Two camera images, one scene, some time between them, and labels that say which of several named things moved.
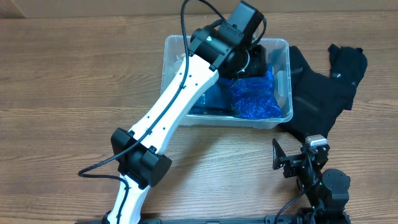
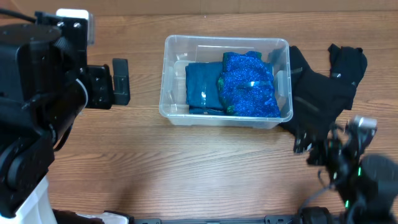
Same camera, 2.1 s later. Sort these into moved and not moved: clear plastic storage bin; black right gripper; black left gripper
Moved: black right gripper; black left gripper
Not moved: clear plastic storage bin
